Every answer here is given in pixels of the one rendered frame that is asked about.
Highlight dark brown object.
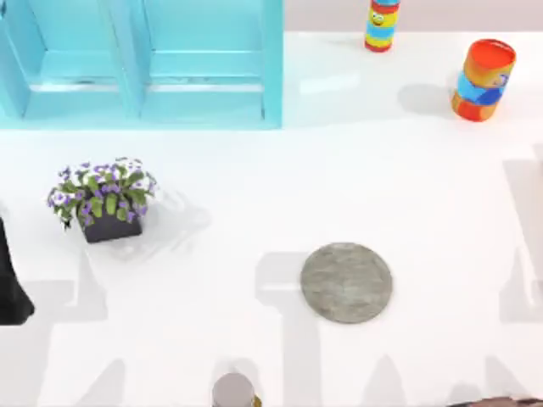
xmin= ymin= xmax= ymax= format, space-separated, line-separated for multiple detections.
xmin=449 ymin=396 xmax=543 ymax=407

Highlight purple flowers in black pot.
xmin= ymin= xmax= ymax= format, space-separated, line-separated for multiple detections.
xmin=46 ymin=156 xmax=159 ymax=244

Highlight orange and blue can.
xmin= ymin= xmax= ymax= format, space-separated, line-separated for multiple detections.
xmin=450 ymin=38 xmax=518 ymax=123

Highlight striped can with smiley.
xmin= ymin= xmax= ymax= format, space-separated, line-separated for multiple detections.
xmin=364 ymin=0 xmax=402 ymax=53

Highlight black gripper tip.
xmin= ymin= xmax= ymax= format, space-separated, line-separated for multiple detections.
xmin=0 ymin=215 xmax=36 ymax=326

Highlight light blue rack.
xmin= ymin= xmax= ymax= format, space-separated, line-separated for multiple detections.
xmin=0 ymin=0 xmax=284 ymax=131

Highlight silver can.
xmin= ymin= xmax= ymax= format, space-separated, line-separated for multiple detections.
xmin=211 ymin=372 xmax=262 ymax=407

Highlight round grey coaster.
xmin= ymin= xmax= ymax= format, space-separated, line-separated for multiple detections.
xmin=299 ymin=242 xmax=394 ymax=326

